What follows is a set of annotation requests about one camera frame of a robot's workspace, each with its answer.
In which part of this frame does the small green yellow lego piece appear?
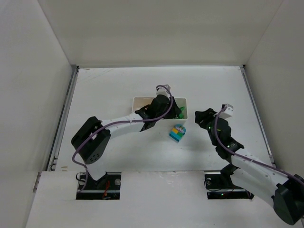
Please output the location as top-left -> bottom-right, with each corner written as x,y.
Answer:
177,106 -> 185,119

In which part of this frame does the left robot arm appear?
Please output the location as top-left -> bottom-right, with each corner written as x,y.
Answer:
71,95 -> 188,181

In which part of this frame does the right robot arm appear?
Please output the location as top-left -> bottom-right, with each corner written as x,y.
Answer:
195,104 -> 304,225

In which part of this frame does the white three-compartment tray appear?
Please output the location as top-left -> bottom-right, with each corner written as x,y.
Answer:
132,96 -> 188,121

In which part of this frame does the multicolor lego cluster with frog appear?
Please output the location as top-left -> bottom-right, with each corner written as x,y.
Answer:
169,124 -> 186,142

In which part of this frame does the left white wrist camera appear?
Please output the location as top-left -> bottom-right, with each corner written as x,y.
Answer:
156,84 -> 171,96

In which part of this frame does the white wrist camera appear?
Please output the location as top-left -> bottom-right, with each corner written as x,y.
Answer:
220,104 -> 234,119
156,84 -> 171,96

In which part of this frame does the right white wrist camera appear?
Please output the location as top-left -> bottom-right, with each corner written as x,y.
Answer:
220,104 -> 234,119

